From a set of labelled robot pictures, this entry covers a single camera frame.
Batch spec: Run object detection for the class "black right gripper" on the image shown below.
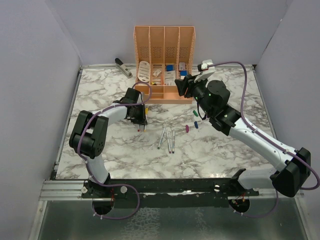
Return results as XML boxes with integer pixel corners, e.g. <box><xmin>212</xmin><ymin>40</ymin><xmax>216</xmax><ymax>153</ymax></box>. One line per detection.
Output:
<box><xmin>175</xmin><ymin>73</ymin><xmax>213</xmax><ymax>117</ymax></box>

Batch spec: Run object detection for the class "white pen green end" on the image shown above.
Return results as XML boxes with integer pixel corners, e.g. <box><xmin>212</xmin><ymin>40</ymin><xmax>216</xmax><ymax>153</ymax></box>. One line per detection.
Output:
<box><xmin>157</xmin><ymin>127</ymin><xmax>166</xmax><ymax>150</ymax></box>

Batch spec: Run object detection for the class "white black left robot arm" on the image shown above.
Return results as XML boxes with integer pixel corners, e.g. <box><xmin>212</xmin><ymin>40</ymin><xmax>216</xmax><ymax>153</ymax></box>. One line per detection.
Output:
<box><xmin>69</xmin><ymin>87</ymin><xmax>148</xmax><ymax>198</ymax></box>

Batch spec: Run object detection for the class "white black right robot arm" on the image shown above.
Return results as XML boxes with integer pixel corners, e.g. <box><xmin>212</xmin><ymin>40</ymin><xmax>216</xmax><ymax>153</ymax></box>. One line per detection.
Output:
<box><xmin>174</xmin><ymin>74</ymin><xmax>311</xmax><ymax>198</ymax></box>

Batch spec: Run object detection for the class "white pen blue end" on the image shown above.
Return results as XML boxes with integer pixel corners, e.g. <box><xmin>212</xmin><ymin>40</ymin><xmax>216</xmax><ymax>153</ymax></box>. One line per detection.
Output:
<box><xmin>171</xmin><ymin>130</ymin><xmax>175</xmax><ymax>154</ymax></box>

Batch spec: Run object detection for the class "white pen magenta end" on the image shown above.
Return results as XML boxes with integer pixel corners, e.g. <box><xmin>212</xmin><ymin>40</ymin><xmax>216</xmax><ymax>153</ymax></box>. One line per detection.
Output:
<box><xmin>166</xmin><ymin>130</ymin><xmax>172</xmax><ymax>154</ymax></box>

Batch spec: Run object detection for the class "blue eraser box lower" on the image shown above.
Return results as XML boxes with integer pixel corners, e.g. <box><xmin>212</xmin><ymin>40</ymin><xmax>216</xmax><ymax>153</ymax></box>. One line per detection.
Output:
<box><xmin>180</xmin><ymin>70</ymin><xmax>188</xmax><ymax>76</ymax></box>

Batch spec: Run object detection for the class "blue eraser box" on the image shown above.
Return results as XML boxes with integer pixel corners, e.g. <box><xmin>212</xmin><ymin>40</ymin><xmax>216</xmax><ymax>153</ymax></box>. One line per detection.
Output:
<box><xmin>166</xmin><ymin>64</ymin><xmax>174</xmax><ymax>72</ymax></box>
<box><xmin>180</xmin><ymin>70</ymin><xmax>188</xmax><ymax>76</ymax></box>

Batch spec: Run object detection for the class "blue eraser box upper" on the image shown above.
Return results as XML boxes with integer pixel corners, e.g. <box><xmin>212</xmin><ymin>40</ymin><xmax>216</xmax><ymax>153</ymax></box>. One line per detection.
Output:
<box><xmin>166</xmin><ymin>64</ymin><xmax>174</xmax><ymax>72</ymax></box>

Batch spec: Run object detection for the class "small white packet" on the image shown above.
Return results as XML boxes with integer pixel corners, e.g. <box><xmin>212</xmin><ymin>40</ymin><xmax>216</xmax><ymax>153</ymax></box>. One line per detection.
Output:
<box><xmin>152</xmin><ymin>69</ymin><xmax>161</xmax><ymax>77</ymax></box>

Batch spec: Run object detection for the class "orange plastic desk organizer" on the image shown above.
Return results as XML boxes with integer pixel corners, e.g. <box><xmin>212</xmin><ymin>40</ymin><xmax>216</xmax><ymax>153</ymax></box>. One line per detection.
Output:
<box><xmin>133</xmin><ymin>25</ymin><xmax>196</xmax><ymax>104</ymax></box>

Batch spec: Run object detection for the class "white oval label card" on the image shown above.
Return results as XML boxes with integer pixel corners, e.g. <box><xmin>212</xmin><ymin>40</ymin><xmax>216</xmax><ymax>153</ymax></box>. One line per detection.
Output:
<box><xmin>137</xmin><ymin>60</ymin><xmax>151</xmax><ymax>83</ymax></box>

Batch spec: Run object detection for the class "black grey stapler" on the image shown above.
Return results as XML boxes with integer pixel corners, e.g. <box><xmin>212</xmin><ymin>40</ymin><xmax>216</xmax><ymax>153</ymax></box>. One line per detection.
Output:
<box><xmin>114</xmin><ymin>58</ymin><xmax>132</xmax><ymax>78</ymax></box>

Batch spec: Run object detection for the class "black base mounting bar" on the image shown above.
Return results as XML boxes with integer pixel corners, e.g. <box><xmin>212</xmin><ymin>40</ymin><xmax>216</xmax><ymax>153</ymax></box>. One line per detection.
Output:
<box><xmin>81</xmin><ymin>170</ymin><xmax>259</xmax><ymax>208</ymax></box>

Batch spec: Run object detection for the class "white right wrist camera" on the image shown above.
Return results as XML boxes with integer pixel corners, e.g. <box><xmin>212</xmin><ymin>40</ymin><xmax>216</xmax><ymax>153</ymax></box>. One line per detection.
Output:
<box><xmin>194</xmin><ymin>59</ymin><xmax>216</xmax><ymax>82</ymax></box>

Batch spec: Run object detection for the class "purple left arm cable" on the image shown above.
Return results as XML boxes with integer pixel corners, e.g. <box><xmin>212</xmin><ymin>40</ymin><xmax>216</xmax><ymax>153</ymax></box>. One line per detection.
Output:
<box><xmin>76</xmin><ymin>82</ymin><xmax>153</xmax><ymax>221</ymax></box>

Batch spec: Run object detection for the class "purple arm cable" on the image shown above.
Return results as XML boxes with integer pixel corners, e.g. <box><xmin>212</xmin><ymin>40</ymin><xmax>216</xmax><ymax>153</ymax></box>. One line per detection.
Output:
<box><xmin>76</xmin><ymin>82</ymin><xmax>153</xmax><ymax>221</ymax></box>
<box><xmin>213</xmin><ymin>61</ymin><xmax>320</xmax><ymax>219</ymax></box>

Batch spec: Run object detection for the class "aluminium table edge rail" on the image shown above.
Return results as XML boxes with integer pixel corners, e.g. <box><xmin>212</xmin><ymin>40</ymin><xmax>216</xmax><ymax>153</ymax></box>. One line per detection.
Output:
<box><xmin>28</xmin><ymin>65</ymin><xmax>83</xmax><ymax>240</ymax></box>

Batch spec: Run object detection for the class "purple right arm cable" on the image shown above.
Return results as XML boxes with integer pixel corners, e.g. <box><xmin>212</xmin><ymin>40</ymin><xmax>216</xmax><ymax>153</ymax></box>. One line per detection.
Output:
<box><xmin>213</xmin><ymin>61</ymin><xmax>320</xmax><ymax>219</ymax></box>

